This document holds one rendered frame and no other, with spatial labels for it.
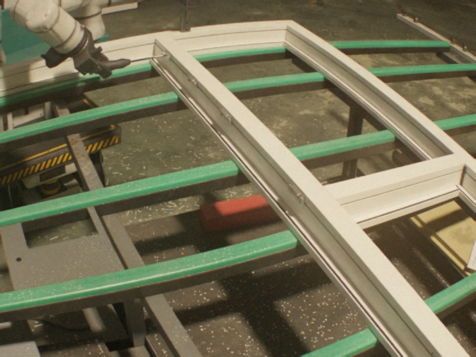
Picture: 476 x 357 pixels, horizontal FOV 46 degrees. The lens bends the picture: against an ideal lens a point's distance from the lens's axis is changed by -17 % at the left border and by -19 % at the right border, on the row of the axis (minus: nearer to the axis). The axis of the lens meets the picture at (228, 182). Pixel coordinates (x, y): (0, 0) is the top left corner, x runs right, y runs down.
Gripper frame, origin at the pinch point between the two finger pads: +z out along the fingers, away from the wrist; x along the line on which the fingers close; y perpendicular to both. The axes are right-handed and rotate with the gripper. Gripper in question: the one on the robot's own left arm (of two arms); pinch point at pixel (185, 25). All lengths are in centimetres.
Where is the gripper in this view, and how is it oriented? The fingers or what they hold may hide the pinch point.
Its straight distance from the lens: 181.4
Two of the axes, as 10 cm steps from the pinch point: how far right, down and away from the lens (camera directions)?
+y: 9.1, -1.9, 3.6
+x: -4.1, -5.2, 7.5
